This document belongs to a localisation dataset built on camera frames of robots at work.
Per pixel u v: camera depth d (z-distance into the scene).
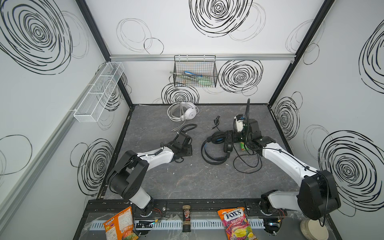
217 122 1.08
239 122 0.76
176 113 1.14
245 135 0.66
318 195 0.41
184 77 0.85
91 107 0.87
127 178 0.44
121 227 0.66
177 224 0.70
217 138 0.91
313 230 0.63
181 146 0.71
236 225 0.67
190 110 1.05
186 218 0.68
